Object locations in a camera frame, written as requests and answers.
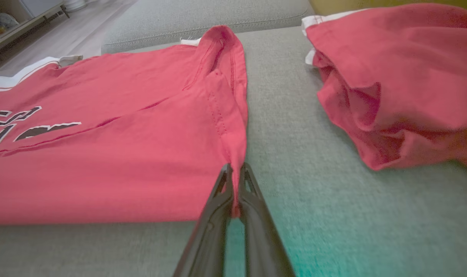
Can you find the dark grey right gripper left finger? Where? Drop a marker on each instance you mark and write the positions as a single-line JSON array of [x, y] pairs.
[[208, 238]]

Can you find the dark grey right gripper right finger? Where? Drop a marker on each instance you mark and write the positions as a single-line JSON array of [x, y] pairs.
[[262, 242]]

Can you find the red basketball jersey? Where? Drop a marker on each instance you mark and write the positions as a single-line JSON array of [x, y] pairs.
[[122, 154]]

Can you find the grey fabric sofa ottoman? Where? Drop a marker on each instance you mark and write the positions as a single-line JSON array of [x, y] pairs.
[[333, 211]]

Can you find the red shorts with white trim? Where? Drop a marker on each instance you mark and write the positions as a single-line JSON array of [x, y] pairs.
[[402, 77]]

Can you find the long grey sofa seat cushion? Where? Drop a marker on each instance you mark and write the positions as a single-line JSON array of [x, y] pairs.
[[202, 15]]

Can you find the white and mint tv cabinet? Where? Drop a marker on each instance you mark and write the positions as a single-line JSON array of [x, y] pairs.
[[29, 19]]

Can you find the pale bag in cabinet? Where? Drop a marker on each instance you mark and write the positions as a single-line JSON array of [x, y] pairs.
[[0, 21]]

